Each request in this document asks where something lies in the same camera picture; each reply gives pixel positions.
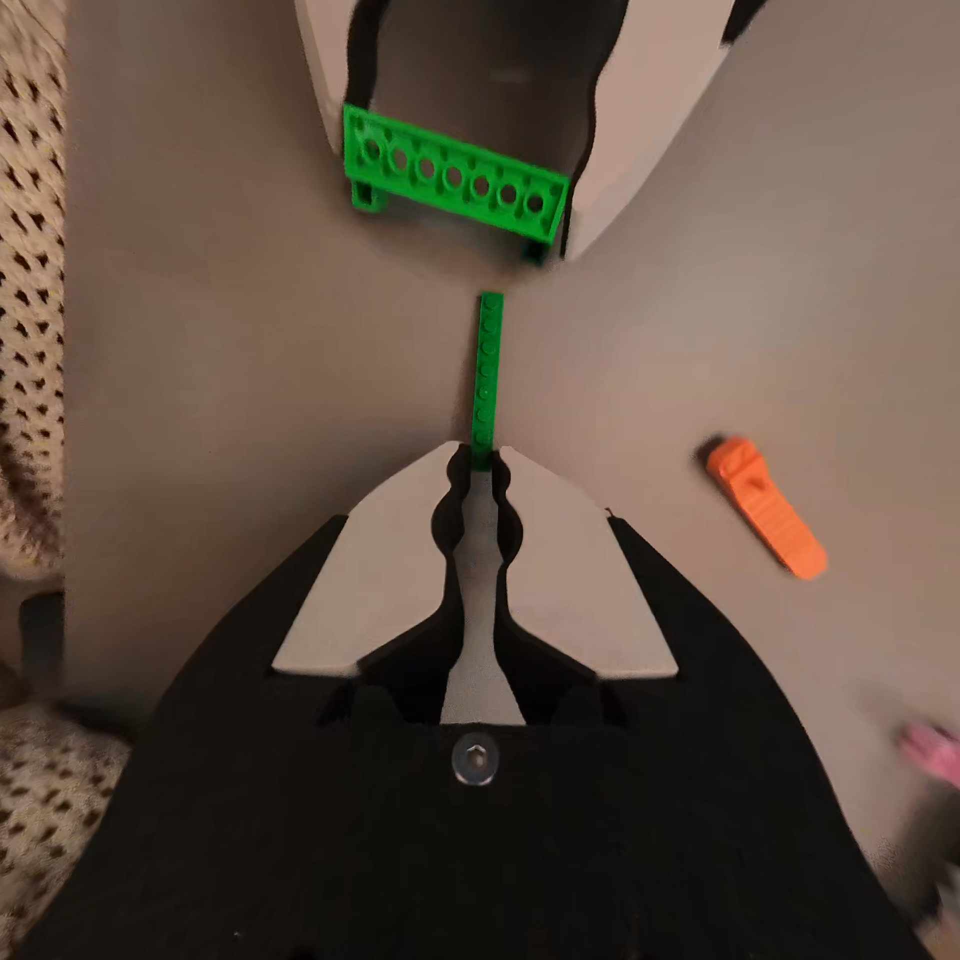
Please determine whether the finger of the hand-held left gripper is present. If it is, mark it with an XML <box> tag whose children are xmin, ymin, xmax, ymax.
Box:
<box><xmin>294</xmin><ymin>0</ymin><xmax>393</xmax><ymax>163</ymax></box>
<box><xmin>562</xmin><ymin>0</ymin><xmax>740</xmax><ymax>262</ymax></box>

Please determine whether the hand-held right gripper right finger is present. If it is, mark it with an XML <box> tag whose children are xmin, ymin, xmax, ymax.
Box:
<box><xmin>491</xmin><ymin>446</ymin><xmax>681</xmax><ymax>680</ymax></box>

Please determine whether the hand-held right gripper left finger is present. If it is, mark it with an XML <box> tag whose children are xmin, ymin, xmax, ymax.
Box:
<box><xmin>271</xmin><ymin>442</ymin><xmax>471</xmax><ymax>676</ymax></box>

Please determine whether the wide green lego plate with holes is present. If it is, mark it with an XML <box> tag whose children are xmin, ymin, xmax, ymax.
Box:
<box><xmin>342</xmin><ymin>103</ymin><xmax>571</xmax><ymax>249</ymax></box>

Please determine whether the narrow green lego plate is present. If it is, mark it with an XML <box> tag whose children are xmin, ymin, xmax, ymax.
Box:
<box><xmin>471</xmin><ymin>291</ymin><xmax>506</xmax><ymax>474</ymax></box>

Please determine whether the pink lego pig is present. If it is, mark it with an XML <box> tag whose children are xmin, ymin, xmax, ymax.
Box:
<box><xmin>896</xmin><ymin>720</ymin><xmax>960</xmax><ymax>789</ymax></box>

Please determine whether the orange brick separator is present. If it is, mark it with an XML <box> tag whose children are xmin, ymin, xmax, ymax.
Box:
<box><xmin>705</xmin><ymin>437</ymin><xmax>829</xmax><ymax>582</ymax></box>

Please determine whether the cream knit sweater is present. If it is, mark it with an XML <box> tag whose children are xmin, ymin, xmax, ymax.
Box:
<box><xmin>0</xmin><ymin>0</ymin><xmax>135</xmax><ymax>946</ymax></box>

